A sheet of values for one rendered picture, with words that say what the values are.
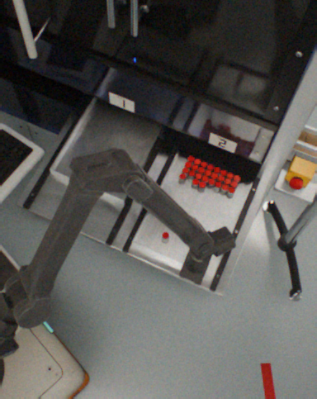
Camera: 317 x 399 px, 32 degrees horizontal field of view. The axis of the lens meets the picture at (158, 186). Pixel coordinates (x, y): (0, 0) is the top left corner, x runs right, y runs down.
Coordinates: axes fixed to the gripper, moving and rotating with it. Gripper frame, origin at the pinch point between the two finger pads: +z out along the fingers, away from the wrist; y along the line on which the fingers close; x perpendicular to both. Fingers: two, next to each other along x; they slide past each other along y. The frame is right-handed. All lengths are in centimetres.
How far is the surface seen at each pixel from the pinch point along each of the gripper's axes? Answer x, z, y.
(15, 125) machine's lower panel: 91, 37, 39
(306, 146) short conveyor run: -17, -7, 51
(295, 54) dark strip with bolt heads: -4, -59, 37
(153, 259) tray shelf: 12.6, 2.4, -0.6
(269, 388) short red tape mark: -47, 91, -6
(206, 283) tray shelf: -4.9, 2.5, -0.7
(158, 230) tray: 15.1, 2.1, 8.7
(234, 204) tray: -3.6, 1.9, 26.7
